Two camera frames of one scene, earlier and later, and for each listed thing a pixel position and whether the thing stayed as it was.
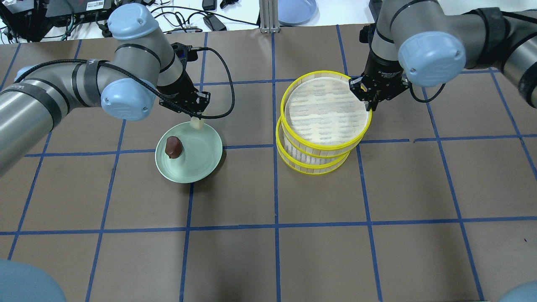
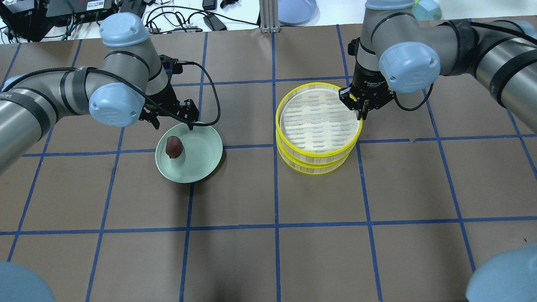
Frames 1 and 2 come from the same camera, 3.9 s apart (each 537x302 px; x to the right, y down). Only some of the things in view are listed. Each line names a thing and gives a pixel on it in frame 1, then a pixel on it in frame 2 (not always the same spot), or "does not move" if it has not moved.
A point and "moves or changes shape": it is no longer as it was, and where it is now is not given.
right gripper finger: (375, 102) -> (365, 112)
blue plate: (299, 13) does not move
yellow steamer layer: (323, 115) moves or changes shape
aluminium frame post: (269, 16) does not move
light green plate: (202, 153) does not move
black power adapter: (214, 23) does not move
